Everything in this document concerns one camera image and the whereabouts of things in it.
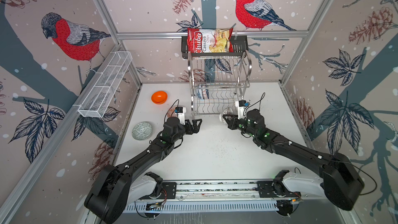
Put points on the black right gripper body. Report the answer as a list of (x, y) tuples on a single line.
[(242, 126)]

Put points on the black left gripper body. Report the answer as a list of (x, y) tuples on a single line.
[(182, 129)]

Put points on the white brown patterned bowl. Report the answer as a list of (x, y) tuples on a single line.
[(226, 114)]

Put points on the stainless steel dish rack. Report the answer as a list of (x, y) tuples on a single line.
[(225, 75)]

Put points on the red patterned ceramic bowl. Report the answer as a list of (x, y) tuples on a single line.
[(171, 112)]

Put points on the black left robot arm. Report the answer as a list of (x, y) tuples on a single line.
[(109, 194)]

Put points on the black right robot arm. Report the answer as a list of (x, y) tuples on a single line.
[(342, 184)]

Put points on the green patterned ceramic bowl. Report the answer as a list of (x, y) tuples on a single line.
[(142, 131)]

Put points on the orange plastic bowl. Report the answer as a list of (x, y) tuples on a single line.
[(159, 97)]

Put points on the red cassava chips bag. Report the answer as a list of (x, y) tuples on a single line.
[(203, 41)]

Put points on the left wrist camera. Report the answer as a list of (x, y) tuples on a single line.
[(180, 113)]

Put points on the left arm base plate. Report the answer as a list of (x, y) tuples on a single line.
[(168, 191)]

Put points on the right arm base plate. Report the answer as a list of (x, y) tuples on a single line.
[(270, 189)]

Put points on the aluminium mounting rail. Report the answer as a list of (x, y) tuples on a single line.
[(147, 184)]

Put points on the black wall basket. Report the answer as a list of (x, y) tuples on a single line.
[(238, 44)]

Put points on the white wire mesh shelf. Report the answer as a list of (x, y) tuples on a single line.
[(101, 94)]

